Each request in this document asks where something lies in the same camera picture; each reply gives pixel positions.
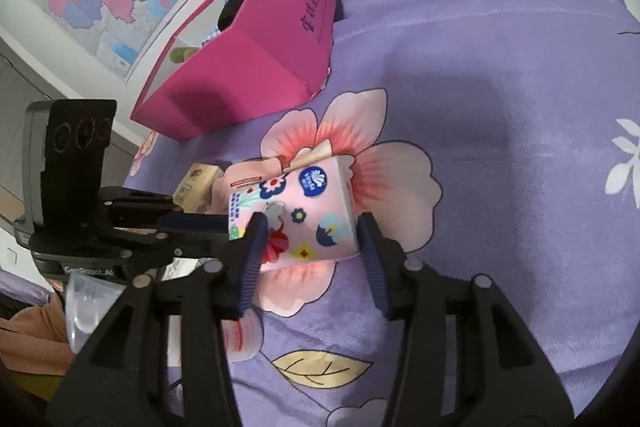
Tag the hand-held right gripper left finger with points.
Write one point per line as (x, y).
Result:
(250, 267)

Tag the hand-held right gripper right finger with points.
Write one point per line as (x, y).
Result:
(375, 267)

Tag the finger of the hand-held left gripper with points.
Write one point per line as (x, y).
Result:
(160, 247)
(150, 207)

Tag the pink floral tissue pack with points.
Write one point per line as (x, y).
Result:
(310, 202)

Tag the clear printed plastic bag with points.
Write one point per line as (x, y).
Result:
(85, 307)

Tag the green plush toy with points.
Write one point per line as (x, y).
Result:
(180, 54)

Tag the pink cardboard box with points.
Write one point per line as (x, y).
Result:
(260, 72)

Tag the black cloth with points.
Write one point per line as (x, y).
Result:
(232, 9)

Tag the small yellow tissue pack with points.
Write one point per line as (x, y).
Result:
(192, 179)

